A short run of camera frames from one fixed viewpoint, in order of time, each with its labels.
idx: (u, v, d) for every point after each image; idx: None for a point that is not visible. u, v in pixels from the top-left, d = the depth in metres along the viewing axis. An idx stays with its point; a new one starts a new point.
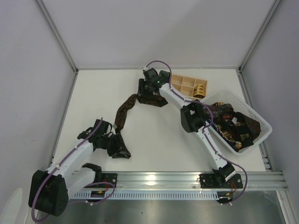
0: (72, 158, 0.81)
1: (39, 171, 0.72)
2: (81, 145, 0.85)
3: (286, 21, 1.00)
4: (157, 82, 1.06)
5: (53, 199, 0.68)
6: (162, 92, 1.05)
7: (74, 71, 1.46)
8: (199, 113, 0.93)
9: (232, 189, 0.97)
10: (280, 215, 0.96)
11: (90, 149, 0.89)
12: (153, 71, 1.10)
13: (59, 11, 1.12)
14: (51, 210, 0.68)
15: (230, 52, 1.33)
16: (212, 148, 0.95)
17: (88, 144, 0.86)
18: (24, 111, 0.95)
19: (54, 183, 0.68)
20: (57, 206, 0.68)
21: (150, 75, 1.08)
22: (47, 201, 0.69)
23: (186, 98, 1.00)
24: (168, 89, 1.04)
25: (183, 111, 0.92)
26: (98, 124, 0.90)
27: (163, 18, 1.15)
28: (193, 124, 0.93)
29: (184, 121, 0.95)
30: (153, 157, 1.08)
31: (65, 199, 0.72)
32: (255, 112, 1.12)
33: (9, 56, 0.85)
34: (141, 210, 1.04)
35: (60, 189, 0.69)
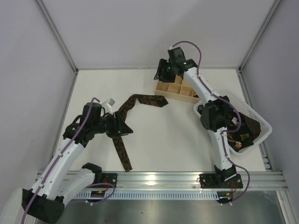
0: (60, 167, 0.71)
1: (23, 190, 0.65)
2: (66, 150, 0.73)
3: (286, 21, 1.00)
4: (182, 63, 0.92)
5: (43, 215, 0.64)
6: (187, 76, 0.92)
7: (74, 71, 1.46)
8: (224, 112, 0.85)
9: (232, 189, 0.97)
10: (280, 215, 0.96)
11: (81, 146, 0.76)
12: (180, 50, 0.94)
13: (59, 11, 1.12)
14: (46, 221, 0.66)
15: (230, 52, 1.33)
16: (224, 150, 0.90)
17: (75, 146, 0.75)
18: (24, 111, 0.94)
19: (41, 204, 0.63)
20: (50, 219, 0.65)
21: (176, 54, 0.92)
22: (39, 215, 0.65)
23: (213, 92, 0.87)
24: (195, 75, 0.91)
25: (208, 108, 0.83)
26: (86, 117, 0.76)
27: (163, 18, 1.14)
28: (214, 122, 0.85)
29: (205, 117, 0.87)
30: (153, 157, 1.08)
31: (60, 208, 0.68)
32: (255, 113, 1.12)
33: (8, 56, 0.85)
34: (141, 210, 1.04)
35: (48, 207, 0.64)
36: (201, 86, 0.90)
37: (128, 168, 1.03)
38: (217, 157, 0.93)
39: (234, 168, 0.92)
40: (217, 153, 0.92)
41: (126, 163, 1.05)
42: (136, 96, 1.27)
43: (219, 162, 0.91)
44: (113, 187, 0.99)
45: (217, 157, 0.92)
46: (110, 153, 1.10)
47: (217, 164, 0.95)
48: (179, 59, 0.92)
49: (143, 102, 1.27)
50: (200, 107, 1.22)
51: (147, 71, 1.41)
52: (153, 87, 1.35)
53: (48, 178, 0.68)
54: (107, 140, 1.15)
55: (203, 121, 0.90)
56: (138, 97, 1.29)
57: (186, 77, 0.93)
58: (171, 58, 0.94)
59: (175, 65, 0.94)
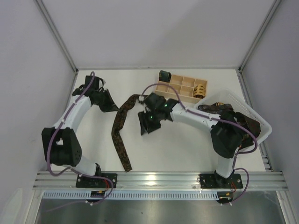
0: (76, 111, 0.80)
1: (46, 129, 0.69)
2: (79, 100, 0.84)
3: (286, 22, 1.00)
4: (164, 107, 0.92)
5: (68, 146, 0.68)
6: (175, 115, 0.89)
7: (74, 71, 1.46)
8: (236, 131, 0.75)
9: (232, 189, 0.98)
10: (280, 215, 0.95)
11: (88, 103, 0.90)
12: (154, 95, 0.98)
13: (59, 11, 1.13)
14: (68, 160, 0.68)
15: (230, 52, 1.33)
16: (233, 163, 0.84)
17: (86, 99, 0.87)
18: (25, 111, 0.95)
19: (65, 134, 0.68)
20: (73, 154, 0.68)
21: (153, 100, 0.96)
22: (62, 153, 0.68)
23: (211, 116, 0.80)
24: (182, 110, 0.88)
25: (216, 133, 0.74)
26: (91, 79, 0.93)
27: (163, 18, 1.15)
28: (232, 146, 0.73)
29: (220, 145, 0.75)
30: (153, 157, 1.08)
31: (78, 150, 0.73)
32: (255, 113, 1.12)
33: (8, 56, 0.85)
34: (141, 210, 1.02)
35: (73, 138, 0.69)
36: (195, 117, 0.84)
37: (128, 168, 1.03)
38: (222, 165, 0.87)
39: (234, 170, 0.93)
40: (227, 165, 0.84)
41: (126, 164, 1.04)
42: (136, 96, 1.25)
43: (225, 170, 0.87)
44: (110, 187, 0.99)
45: (224, 166, 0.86)
46: (110, 153, 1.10)
47: (221, 172, 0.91)
48: (158, 104, 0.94)
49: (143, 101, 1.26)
50: (199, 107, 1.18)
51: (147, 71, 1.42)
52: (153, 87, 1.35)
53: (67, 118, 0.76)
54: (107, 140, 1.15)
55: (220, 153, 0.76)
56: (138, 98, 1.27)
57: (175, 116, 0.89)
58: (150, 106, 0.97)
59: (158, 110, 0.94)
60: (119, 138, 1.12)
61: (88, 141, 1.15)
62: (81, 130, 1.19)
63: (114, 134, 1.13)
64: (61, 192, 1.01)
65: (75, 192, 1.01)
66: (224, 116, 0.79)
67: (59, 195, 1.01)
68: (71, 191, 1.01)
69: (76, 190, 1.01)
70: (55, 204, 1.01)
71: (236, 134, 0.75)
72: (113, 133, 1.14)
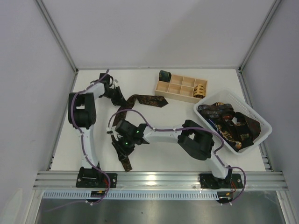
0: (97, 87, 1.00)
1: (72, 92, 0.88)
2: (97, 85, 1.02)
3: (285, 22, 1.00)
4: (136, 132, 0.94)
5: (88, 106, 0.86)
6: (148, 137, 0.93)
7: (74, 71, 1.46)
8: (202, 133, 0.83)
9: (232, 189, 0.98)
10: (280, 215, 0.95)
11: (103, 91, 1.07)
12: (126, 122, 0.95)
13: (59, 11, 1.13)
14: (86, 120, 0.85)
15: (230, 52, 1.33)
16: (220, 161, 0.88)
17: (101, 86, 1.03)
18: (24, 111, 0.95)
19: (88, 97, 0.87)
20: (91, 115, 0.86)
21: (125, 128, 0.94)
22: (82, 114, 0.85)
23: (175, 128, 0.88)
24: (152, 130, 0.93)
25: (182, 142, 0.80)
26: (106, 73, 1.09)
27: (162, 18, 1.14)
28: (204, 148, 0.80)
29: (192, 151, 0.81)
30: (153, 158, 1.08)
31: (94, 115, 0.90)
32: (255, 112, 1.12)
33: (8, 57, 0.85)
34: (141, 210, 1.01)
35: (92, 102, 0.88)
36: (164, 133, 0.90)
37: (129, 167, 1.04)
38: (213, 167, 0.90)
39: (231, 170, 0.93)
40: (214, 165, 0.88)
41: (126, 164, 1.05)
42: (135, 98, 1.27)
43: (218, 169, 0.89)
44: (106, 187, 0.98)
45: (215, 167, 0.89)
46: (109, 153, 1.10)
47: (217, 174, 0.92)
48: (130, 132, 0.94)
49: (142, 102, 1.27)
50: (199, 107, 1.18)
51: (147, 71, 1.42)
52: (153, 87, 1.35)
53: (89, 90, 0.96)
54: (107, 139, 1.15)
55: (197, 156, 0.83)
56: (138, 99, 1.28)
57: (149, 138, 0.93)
58: (123, 134, 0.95)
59: (131, 138, 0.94)
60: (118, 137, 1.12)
61: None
62: None
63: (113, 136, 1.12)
64: (62, 192, 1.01)
65: (75, 192, 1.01)
66: (186, 123, 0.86)
67: (59, 195, 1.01)
68: (71, 191, 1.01)
69: (77, 190, 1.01)
70: (55, 204, 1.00)
71: (203, 136, 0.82)
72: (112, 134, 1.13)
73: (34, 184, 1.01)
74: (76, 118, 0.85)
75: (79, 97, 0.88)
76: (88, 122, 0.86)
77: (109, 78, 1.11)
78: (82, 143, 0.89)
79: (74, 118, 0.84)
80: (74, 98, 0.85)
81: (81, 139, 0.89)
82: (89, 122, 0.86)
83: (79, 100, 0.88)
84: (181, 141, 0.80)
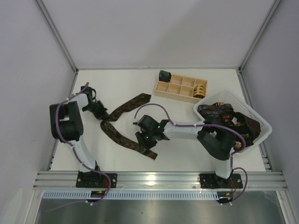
0: (80, 96, 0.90)
1: (52, 104, 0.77)
2: (80, 94, 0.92)
3: (285, 22, 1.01)
4: (157, 127, 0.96)
5: (73, 116, 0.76)
6: (168, 133, 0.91)
7: (74, 71, 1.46)
8: (224, 132, 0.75)
9: (232, 189, 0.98)
10: (280, 215, 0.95)
11: (87, 101, 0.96)
12: (148, 118, 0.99)
13: (59, 11, 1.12)
14: (74, 132, 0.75)
15: (230, 52, 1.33)
16: (230, 163, 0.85)
17: (83, 95, 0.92)
18: (25, 111, 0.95)
19: (71, 106, 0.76)
20: (78, 125, 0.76)
21: (147, 123, 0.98)
22: (68, 125, 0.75)
23: (196, 124, 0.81)
24: (172, 126, 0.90)
25: (202, 138, 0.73)
26: (87, 86, 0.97)
27: (162, 18, 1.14)
28: (225, 147, 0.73)
29: (213, 149, 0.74)
30: (153, 158, 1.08)
31: (81, 124, 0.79)
32: (256, 113, 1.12)
33: (8, 56, 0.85)
34: (141, 210, 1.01)
35: (77, 110, 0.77)
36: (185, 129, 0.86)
37: (154, 155, 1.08)
38: (221, 166, 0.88)
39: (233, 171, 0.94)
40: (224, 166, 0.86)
41: (151, 152, 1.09)
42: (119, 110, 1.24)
43: (224, 171, 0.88)
44: (106, 187, 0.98)
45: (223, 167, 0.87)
46: (109, 153, 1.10)
47: (221, 174, 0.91)
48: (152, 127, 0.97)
49: (131, 109, 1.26)
50: (199, 107, 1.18)
51: (147, 71, 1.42)
52: (153, 87, 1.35)
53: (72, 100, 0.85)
54: (107, 140, 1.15)
55: (217, 155, 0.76)
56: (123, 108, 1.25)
57: (169, 134, 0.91)
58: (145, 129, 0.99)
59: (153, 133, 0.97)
60: (125, 139, 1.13)
61: (88, 141, 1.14)
62: None
63: (119, 139, 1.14)
64: (62, 192, 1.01)
65: (75, 192, 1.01)
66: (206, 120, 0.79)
67: (59, 195, 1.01)
68: (71, 191, 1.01)
69: (77, 190, 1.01)
70: (55, 204, 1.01)
71: (226, 134, 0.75)
72: (117, 138, 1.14)
73: (34, 184, 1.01)
74: (63, 132, 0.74)
75: (61, 108, 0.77)
76: (75, 133, 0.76)
77: (90, 90, 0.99)
78: (75, 153, 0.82)
79: (60, 133, 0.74)
80: (56, 108, 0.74)
81: (73, 150, 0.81)
82: (77, 134, 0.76)
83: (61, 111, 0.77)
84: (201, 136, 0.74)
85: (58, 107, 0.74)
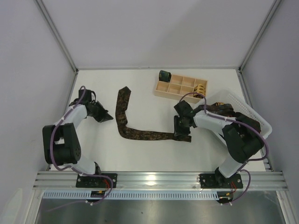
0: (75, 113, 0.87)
1: (46, 126, 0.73)
2: (76, 107, 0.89)
3: (286, 22, 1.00)
4: (190, 113, 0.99)
5: (69, 140, 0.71)
6: (198, 119, 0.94)
7: (74, 71, 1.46)
8: (252, 136, 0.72)
9: (232, 189, 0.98)
10: (280, 215, 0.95)
11: (85, 112, 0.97)
12: (184, 103, 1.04)
13: (58, 11, 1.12)
14: (69, 157, 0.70)
15: (230, 52, 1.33)
16: (239, 168, 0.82)
17: (80, 108, 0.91)
18: (24, 111, 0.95)
19: (66, 129, 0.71)
20: (74, 150, 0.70)
21: (182, 107, 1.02)
22: (64, 150, 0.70)
23: (227, 117, 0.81)
24: (204, 114, 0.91)
25: (227, 130, 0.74)
26: (85, 91, 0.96)
27: (162, 18, 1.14)
28: (247, 150, 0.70)
29: (233, 147, 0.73)
30: (153, 158, 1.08)
31: (79, 147, 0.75)
32: (256, 112, 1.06)
33: (8, 56, 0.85)
34: (141, 210, 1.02)
35: (73, 134, 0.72)
36: (213, 120, 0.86)
37: (190, 137, 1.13)
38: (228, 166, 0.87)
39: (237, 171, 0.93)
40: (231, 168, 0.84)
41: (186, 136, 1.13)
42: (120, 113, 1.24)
43: (229, 171, 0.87)
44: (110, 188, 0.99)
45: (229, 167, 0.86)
46: (109, 153, 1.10)
47: (223, 171, 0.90)
48: (186, 111, 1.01)
49: (125, 107, 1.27)
50: None
51: (147, 71, 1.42)
52: (153, 87, 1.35)
53: (67, 118, 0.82)
54: (107, 140, 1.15)
55: (234, 156, 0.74)
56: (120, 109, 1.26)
57: (198, 120, 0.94)
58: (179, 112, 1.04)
59: (184, 116, 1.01)
60: (157, 133, 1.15)
61: (89, 141, 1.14)
62: (81, 129, 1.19)
63: (151, 134, 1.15)
64: (62, 192, 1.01)
65: (75, 192, 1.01)
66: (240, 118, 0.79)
67: (59, 195, 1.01)
68: (71, 191, 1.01)
69: (76, 190, 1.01)
70: (55, 204, 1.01)
71: (253, 139, 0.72)
72: (148, 135, 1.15)
73: (34, 185, 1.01)
74: (56, 158, 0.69)
75: (58, 130, 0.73)
76: (72, 159, 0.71)
77: (88, 94, 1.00)
78: (75, 168, 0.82)
79: (53, 158, 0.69)
80: (53, 133, 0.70)
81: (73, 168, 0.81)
82: (73, 160, 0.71)
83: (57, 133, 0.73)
84: (225, 128, 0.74)
85: (53, 130, 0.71)
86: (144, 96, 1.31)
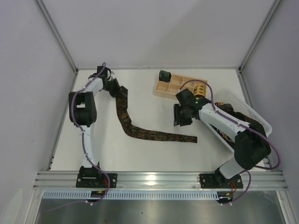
0: (95, 83, 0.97)
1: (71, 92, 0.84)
2: (96, 80, 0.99)
3: (285, 23, 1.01)
4: (194, 103, 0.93)
5: (88, 105, 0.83)
6: (203, 114, 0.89)
7: (74, 71, 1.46)
8: (263, 144, 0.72)
9: (232, 189, 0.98)
10: (280, 215, 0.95)
11: (102, 86, 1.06)
12: (187, 91, 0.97)
13: (59, 11, 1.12)
14: (87, 119, 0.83)
15: (230, 52, 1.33)
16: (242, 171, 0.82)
17: (99, 81, 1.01)
18: (25, 111, 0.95)
19: (87, 96, 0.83)
20: (92, 114, 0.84)
21: (185, 95, 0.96)
22: (83, 112, 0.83)
23: (239, 122, 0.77)
24: (212, 110, 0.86)
25: (240, 138, 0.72)
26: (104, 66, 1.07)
27: (162, 18, 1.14)
28: (255, 158, 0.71)
29: (241, 153, 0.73)
30: (153, 157, 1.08)
31: (95, 112, 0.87)
32: (255, 112, 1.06)
33: (9, 57, 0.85)
34: (141, 210, 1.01)
35: (92, 101, 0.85)
36: (223, 118, 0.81)
37: (195, 138, 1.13)
38: (230, 168, 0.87)
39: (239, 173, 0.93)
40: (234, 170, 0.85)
41: (192, 136, 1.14)
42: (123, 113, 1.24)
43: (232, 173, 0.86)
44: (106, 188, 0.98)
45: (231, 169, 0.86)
46: (109, 153, 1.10)
47: (224, 172, 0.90)
48: (189, 101, 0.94)
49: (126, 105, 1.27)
50: None
51: (148, 71, 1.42)
52: (153, 86, 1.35)
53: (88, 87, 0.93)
54: (107, 139, 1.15)
55: (240, 160, 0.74)
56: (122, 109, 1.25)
57: (203, 115, 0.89)
58: (181, 101, 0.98)
59: (187, 106, 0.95)
60: (163, 134, 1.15)
61: None
62: None
63: (156, 135, 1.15)
64: (62, 192, 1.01)
65: (75, 192, 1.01)
66: (253, 124, 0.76)
67: (59, 195, 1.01)
68: (71, 191, 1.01)
69: (77, 190, 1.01)
70: (55, 204, 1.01)
71: (262, 147, 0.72)
72: (153, 135, 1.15)
73: (34, 185, 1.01)
74: (76, 116, 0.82)
75: (78, 96, 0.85)
76: (89, 121, 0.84)
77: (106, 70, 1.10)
78: (83, 141, 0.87)
79: (74, 116, 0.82)
80: (73, 98, 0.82)
81: (82, 137, 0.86)
82: (89, 121, 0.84)
83: (78, 98, 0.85)
84: (238, 136, 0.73)
85: (75, 95, 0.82)
86: (144, 96, 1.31)
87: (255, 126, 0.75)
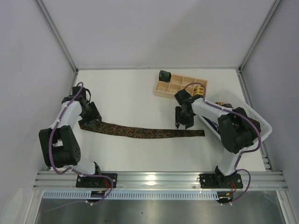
0: (71, 109, 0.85)
1: (43, 130, 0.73)
2: (70, 104, 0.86)
3: (286, 22, 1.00)
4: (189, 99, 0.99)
5: (67, 143, 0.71)
6: (195, 106, 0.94)
7: (74, 71, 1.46)
8: (245, 128, 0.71)
9: (232, 189, 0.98)
10: (280, 215, 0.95)
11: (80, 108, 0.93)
12: (183, 91, 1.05)
13: (58, 11, 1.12)
14: (70, 159, 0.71)
15: (230, 53, 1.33)
16: (236, 162, 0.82)
17: (75, 104, 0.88)
18: (25, 111, 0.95)
19: (64, 132, 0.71)
20: (73, 152, 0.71)
21: (181, 95, 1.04)
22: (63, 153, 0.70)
23: (224, 107, 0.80)
24: (202, 102, 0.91)
25: (223, 120, 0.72)
26: (81, 87, 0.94)
27: (162, 18, 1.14)
28: (239, 140, 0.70)
29: (225, 136, 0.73)
30: (153, 157, 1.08)
31: (77, 148, 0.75)
32: (255, 112, 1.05)
33: (8, 57, 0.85)
34: (142, 210, 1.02)
35: (71, 136, 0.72)
36: (210, 108, 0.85)
37: (203, 131, 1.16)
38: (224, 163, 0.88)
39: (236, 171, 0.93)
40: (229, 165, 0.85)
41: (199, 130, 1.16)
42: (113, 126, 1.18)
43: (226, 168, 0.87)
44: (110, 187, 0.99)
45: (227, 164, 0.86)
46: (109, 153, 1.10)
47: (221, 168, 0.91)
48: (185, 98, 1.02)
49: (105, 123, 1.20)
50: None
51: (147, 71, 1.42)
52: (153, 86, 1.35)
53: (63, 118, 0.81)
54: (107, 139, 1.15)
55: (227, 145, 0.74)
56: (104, 126, 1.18)
57: (195, 107, 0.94)
58: (179, 101, 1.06)
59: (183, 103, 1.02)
60: (171, 131, 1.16)
61: (88, 141, 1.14)
62: (81, 129, 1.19)
63: (165, 132, 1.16)
64: (62, 192, 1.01)
65: (75, 192, 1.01)
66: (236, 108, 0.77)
67: (59, 195, 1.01)
68: (71, 191, 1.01)
69: (77, 190, 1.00)
70: (55, 204, 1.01)
71: (245, 132, 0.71)
72: (161, 133, 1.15)
73: (34, 184, 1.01)
74: (56, 161, 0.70)
75: (55, 134, 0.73)
76: (72, 160, 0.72)
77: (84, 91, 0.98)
78: (75, 170, 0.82)
79: (53, 162, 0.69)
80: (50, 140, 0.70)
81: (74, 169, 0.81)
82: (72, 162, 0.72)
83: (55, 136, 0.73)
84: (220, 118, 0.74)
85: (51, 135, 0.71)
86: (144, 96, 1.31)
87: (238, 110, 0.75)
